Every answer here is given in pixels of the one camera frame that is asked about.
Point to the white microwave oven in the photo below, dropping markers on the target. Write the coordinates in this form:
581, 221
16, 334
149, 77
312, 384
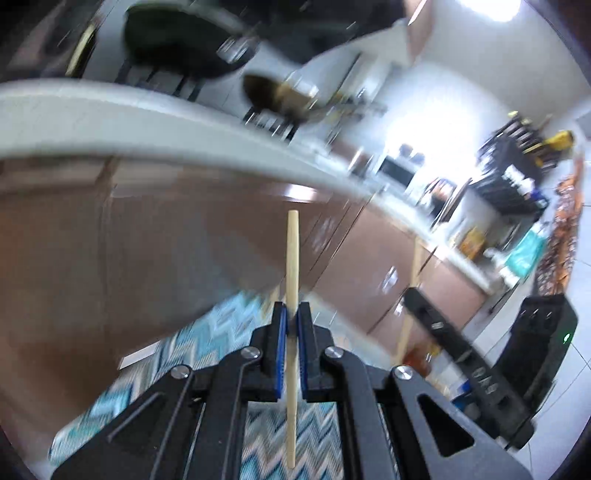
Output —
398, 171

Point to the chrome sink faucet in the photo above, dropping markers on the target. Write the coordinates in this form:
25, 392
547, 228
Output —
434, 198

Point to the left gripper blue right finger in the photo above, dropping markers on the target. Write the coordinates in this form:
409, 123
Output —
312, 341

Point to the black wok with lid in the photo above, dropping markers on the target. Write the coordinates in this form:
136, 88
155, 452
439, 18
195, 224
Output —
176, 40

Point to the brown patterned apron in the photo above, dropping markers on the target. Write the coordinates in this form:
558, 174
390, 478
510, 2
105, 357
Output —
555, 267

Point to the yellow detergent bottle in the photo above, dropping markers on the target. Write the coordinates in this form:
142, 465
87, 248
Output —
473, 243

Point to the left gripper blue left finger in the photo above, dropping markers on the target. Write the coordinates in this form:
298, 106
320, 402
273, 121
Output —
276, 346

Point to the teal hanging bag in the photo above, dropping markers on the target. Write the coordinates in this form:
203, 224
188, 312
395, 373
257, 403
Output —
523, 259

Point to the chevron patterned table mat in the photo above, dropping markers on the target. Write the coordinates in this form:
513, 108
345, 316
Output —
223, 329

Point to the black range hood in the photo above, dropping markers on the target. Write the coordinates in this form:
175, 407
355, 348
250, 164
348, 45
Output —
302, 30

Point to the cooking oil bottle on floor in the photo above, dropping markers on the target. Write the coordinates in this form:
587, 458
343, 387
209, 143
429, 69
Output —
421, 357

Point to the black dish rack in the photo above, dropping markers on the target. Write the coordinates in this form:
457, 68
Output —
510, 167

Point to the bronze wok with lid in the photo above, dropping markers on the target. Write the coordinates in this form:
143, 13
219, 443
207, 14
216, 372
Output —
266, 94

